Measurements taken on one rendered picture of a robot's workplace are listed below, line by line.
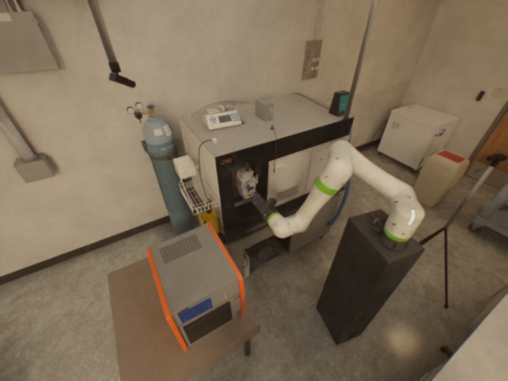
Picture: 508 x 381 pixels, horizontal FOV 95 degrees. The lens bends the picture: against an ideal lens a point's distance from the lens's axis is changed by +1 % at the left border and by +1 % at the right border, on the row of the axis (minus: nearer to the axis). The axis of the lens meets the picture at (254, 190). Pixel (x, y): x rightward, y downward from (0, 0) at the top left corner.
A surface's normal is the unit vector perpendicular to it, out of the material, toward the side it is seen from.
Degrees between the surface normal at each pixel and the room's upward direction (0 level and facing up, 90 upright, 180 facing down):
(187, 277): 0
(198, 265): 0
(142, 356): 0
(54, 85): 90
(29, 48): 90
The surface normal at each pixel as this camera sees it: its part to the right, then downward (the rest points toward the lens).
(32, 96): 0.51, 0.55
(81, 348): 0.00, -0.77
